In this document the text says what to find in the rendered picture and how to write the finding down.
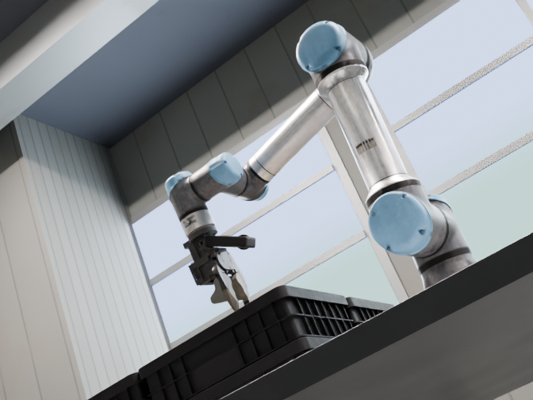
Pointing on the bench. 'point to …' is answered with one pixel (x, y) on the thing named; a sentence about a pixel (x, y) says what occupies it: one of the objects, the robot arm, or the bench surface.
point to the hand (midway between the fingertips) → (243, 304)
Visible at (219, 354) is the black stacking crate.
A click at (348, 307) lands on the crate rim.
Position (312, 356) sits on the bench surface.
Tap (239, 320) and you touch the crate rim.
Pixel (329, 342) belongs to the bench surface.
